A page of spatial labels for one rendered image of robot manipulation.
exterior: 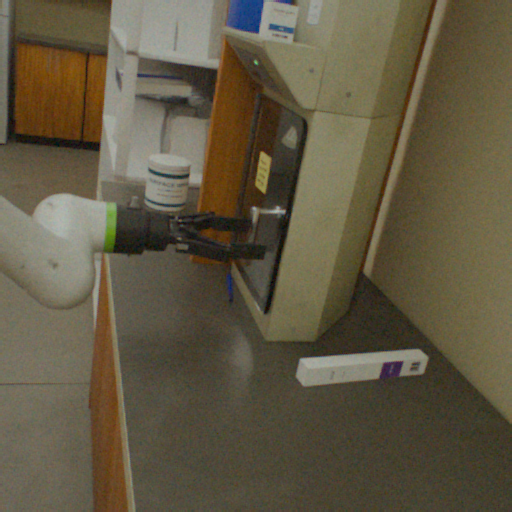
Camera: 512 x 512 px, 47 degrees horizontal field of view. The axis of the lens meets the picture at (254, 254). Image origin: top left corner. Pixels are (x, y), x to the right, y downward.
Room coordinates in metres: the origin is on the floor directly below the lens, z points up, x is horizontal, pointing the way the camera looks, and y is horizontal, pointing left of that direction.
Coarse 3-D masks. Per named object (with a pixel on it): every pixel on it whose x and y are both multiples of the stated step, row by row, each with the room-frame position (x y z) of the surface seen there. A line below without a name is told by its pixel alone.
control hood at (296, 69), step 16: (224, 32) 1.29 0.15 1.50; (240, 32) 1.17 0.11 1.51; (240, 48) 1.22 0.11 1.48; (256, 48) 1.07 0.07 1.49; (272, 48) 1.02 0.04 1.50; (288, 48) 1.03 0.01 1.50; (304, 48) 1.04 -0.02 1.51; (272, 64) 1.03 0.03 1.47; (288, 64) 1.03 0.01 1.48; (304, 64) 1.04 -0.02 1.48; (320, 64) 1.05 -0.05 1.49; (256, 80) 1.31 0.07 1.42; (288, 80) 1.03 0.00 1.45; (304, 80) 1.04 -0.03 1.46; (320, 80) 1.05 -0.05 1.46; (288, 96) 1.08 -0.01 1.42; (304, 96) 1.04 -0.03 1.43
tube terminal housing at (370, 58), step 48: (336, 0) 1.06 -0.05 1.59; (384, 0) 1.08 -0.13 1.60; (336, 48) 1.05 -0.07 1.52; (384, 48) 1.08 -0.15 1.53; (336, 96) 1.06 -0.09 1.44; (384, 96) 1.13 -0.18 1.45; (336, 144) 1.07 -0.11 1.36; (384, 144) 1.21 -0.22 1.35; (336, 192) 1.08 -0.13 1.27; (288, 240) 1.05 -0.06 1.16; (336, 240) 1.08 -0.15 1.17; (240, 288) 1.26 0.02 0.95; (288, 288) 1.06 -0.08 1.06; (336, 288) 1.14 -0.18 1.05; (288, 336) 1.07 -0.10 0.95
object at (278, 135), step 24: (264, 96) 1.30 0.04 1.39; (264, 120) 1.27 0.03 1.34; (288, 120) 1.13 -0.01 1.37; (264, 144) 1.24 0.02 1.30; (288, 144) 1.11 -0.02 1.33; (288, 168) 1.08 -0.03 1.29; (288, 192) 1.06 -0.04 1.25; (240, 216) 1.31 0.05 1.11; (264, 216) 1.16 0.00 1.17; (288, 216) 1.05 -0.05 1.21; (240, 240) 1.28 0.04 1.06; (264, 240) 1.13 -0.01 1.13; (240, 264) 1.25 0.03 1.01; (264, 264) 1.10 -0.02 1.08; (264, 288) 1.08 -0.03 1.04; (264, 312) 1.06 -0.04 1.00
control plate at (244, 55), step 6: (234, 48) 1.29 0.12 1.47; (240, 54) 1.27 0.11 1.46; (246, 54) 1.20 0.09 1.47; (252, 54) 1.14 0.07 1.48; (246, 60) 1.25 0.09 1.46; (252, 60) 1.18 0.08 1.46; (258, 60) 1.12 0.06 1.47; (246, 66) 1.29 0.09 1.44; (252, 66) 1.23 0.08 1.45; (258, 66) 1.16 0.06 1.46; (258, 72) 1.21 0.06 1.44; (264, 72) 1.14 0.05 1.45; (258, 78) 1.25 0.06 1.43; (270, 78) 1.13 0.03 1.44; (264, 84) 1.23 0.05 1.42; (270, 84) 1.17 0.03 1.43; (276, 90) 1.15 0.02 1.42
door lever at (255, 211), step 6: (252, 210) 1.07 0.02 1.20; (258, 210) 1.07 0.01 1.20; (264, 210) 1.08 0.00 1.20; (270, 210) 1.09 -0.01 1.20; (276, 210) 1.09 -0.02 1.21; (252, 216) 1.07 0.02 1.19; (258, 216) 1.08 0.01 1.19; (276, 216) 1.08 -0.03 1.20; (252, 222) 1.07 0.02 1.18; (258, 222) 1.08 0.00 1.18; (252, 228) 1.07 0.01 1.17; (252, 234) 1.07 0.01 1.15; (246, 240) 1.08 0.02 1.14; (252, 240) 1.07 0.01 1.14
